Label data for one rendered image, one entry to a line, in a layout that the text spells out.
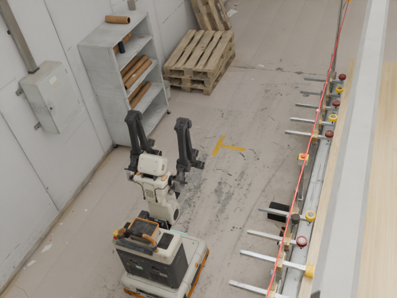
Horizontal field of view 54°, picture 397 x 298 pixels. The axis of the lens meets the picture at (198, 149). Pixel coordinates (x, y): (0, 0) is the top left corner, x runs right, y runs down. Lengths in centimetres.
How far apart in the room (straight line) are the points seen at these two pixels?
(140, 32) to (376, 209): 348
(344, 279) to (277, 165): 375
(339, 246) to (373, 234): 201
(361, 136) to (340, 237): 44
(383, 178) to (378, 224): 48
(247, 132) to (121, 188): 181
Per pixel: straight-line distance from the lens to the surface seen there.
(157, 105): 574
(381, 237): 316
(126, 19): 475
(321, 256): 124
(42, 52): 425
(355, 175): 133
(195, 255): 372
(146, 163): 304
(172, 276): 337
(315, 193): 370
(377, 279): 296
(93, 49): 450
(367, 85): 172
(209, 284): 388
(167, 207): 330
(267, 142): 509
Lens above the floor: 341
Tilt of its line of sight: 42 degrees down
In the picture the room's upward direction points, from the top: 10 degrees counter-clockwise
